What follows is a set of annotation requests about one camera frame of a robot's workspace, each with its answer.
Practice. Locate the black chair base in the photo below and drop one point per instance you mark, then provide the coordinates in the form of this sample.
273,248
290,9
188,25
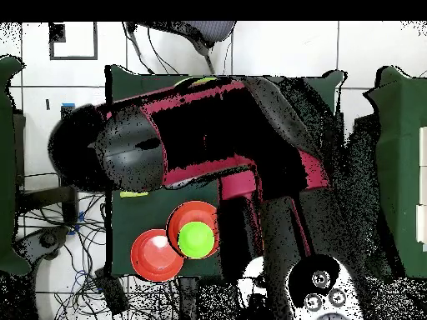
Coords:
43,241

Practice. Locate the blue tape strip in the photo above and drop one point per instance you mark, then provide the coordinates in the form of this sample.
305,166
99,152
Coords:
68,104
80,218

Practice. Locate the translucent yellow cup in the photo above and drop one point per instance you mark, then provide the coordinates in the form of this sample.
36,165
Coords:
133,194

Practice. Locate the large green bowl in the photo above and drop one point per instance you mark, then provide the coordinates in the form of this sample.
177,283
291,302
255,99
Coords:
203,80

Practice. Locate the black metal stand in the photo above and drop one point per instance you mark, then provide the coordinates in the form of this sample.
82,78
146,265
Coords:
43,196

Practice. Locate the grey office chair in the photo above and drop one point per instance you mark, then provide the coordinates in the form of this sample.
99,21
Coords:
206,30

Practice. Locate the dark green tablecloth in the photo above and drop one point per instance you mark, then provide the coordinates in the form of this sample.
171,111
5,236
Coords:
140,213

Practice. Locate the black power strip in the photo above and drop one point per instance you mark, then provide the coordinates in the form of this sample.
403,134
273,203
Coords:
111,293

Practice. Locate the green table cloth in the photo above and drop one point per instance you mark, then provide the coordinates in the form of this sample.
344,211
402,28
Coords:
6,166
400,166

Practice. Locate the black square frame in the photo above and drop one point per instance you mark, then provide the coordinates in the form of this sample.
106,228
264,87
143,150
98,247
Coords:
57,33

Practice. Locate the small black floor marker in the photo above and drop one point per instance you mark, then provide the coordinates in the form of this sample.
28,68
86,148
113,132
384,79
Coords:
47,104

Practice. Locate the small green bowl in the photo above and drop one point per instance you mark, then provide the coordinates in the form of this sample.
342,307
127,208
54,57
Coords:
196,240

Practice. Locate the orange bowl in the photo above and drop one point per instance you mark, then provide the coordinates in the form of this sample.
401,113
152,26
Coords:
193,211
151,256

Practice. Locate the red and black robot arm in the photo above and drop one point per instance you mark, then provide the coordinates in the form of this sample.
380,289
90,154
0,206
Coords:
133,153

